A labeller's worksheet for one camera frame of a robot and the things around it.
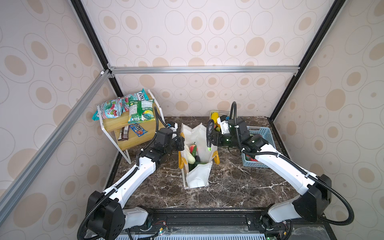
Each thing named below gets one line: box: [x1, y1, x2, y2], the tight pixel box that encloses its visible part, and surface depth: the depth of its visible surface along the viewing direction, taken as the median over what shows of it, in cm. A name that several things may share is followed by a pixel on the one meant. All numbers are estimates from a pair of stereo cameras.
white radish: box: [185, 144, 196, 165], surface depth 89 cm
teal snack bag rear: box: [122, 88, 149, 112], surface depth 83 cm
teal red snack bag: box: [92, 96, 130, 121], surface depth 76 cm
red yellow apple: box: [189, 142, 197, 156], surface depth 97 cm
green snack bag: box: [128, 99, 156, 124], surface depth 75 cm
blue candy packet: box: [129, 123, 148, 137], surface depth 91 cm
